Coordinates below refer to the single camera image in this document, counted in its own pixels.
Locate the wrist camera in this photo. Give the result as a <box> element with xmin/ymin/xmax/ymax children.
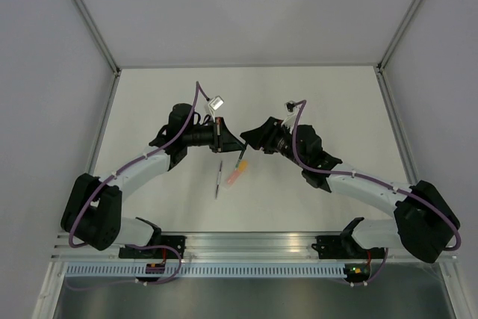
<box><xmin>282</xmin><ymin>101</ymin><xmax>301</xmax><ymax>128</ymax></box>
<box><xmin>205</xmin><ymin>96</ymin><xmax>224</xmax><ymax>118</ymax></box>

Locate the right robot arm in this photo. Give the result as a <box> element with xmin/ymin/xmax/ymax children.
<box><xmin>240</xmin><ymin>117</ymin><xmax>460</xmax><ymax>264</ymax></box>

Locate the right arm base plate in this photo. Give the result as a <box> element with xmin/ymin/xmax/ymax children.
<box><xmin>311</xmin><ymin>235</ymin><xmax>385</xmax><ymax>260</ymax></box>

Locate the aluminium frame rail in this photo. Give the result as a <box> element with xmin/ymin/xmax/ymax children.
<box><xmin>52</xmin><ymin>232</ymin><xmax>459</xmax><ymax>264</ymax></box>

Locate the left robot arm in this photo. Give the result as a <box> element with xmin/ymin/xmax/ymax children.
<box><xmin>60</xmin><ymin>103</ymin><xmax>246</xmax><ymax>258</ymax></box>

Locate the white slotted cable duct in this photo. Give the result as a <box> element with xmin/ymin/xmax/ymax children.
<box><xmin>66</xmin><ymin>262</ymin><xmax>346</xmax><ymax>279</ymax></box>

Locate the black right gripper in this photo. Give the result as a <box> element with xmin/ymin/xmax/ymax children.
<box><xmin>240</xmin><ymin>116</ymin><xmax>307</xmax><ymax>168</ymax></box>

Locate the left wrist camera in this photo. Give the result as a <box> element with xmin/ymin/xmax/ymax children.
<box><xmin>205</xmin><ymin>96</ymin><xmax>224</xmax><ymax>118</ymax></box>

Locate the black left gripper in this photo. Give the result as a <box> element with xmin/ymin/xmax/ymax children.
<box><xmin>184</xmin><ymin>117</ymin><xmax>246</xmax><ymax>154</ymax></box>

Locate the pink highlighter pen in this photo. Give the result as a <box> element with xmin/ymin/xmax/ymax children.
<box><xmin>223</xmin><ymin>170</ymin><xmax>242</xmax><ymax>189</ymax></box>

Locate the purple marker pen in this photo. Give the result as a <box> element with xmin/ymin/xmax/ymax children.
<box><xmin>214</xmin><ymin>160</ymin><xmax>223</xmax><ymax>199</ymax></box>

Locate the green pen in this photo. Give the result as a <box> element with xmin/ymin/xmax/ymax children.
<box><xmin>235</xmin><ymin>146</ymin><xmax>246</xmax><ymax>169</ymax></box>

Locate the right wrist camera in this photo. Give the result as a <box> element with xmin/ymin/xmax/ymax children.
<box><xmin>282</xmin><ymin>101</ymin><xmax>301</xmax><ymax>128</ymax></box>

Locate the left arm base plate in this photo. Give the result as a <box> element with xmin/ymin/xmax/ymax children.
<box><xmin>119</xmin><ymin>235</ymin><xmax>187</xmax><ymax>259</ymax></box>

